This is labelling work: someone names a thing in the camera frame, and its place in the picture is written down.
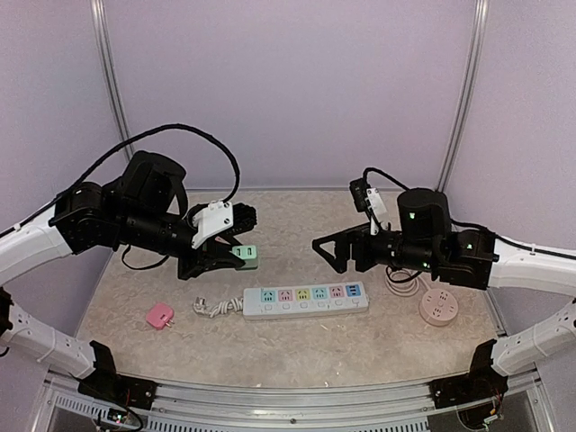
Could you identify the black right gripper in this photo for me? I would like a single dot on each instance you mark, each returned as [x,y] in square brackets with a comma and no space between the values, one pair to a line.
[357,234]

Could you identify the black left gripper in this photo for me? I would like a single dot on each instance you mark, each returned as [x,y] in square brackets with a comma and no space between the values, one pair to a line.
[204,261]

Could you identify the green cube plug adapter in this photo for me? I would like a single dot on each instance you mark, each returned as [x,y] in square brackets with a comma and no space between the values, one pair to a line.
[248,254]

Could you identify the pink plug adapter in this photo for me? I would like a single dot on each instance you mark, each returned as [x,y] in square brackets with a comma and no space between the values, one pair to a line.
[160,316]

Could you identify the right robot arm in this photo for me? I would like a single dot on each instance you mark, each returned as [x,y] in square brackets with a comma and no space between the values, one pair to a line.
[456,253]

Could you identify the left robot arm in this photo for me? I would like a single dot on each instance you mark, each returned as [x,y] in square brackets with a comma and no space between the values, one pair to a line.
[145,207]

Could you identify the white multicolour power strip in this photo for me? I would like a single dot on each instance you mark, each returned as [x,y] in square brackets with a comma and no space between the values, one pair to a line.
[304,301]

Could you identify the pink round socket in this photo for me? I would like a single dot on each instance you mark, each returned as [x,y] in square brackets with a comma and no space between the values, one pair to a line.
[438,307]

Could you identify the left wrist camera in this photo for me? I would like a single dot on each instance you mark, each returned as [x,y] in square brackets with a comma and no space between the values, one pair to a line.
[212,219]

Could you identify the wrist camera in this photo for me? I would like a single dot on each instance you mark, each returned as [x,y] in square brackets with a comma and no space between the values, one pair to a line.
[368,200]
[212,219]

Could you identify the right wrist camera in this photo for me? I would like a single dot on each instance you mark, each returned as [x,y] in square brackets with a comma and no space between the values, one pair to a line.
[368,200]

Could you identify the white power strip cord plug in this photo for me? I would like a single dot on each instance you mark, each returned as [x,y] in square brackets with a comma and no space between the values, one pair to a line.
[222,308]

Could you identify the aluminium front frame rail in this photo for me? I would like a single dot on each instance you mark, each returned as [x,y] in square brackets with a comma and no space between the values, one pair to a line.
[404,406]

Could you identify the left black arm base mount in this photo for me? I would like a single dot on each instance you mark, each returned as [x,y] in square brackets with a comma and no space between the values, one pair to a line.
[106,384]

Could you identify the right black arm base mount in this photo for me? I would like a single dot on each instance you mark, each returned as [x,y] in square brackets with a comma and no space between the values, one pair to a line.
[480,382]

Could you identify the right aluminium corner post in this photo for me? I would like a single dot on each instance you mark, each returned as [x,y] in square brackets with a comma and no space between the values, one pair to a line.
[473,60]

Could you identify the aluminium corner post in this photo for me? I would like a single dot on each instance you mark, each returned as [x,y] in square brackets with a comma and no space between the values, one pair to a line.
[473,60]
[105,53]

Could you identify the left aluminium corner post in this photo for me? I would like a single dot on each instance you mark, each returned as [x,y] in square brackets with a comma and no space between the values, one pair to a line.
[105,53]

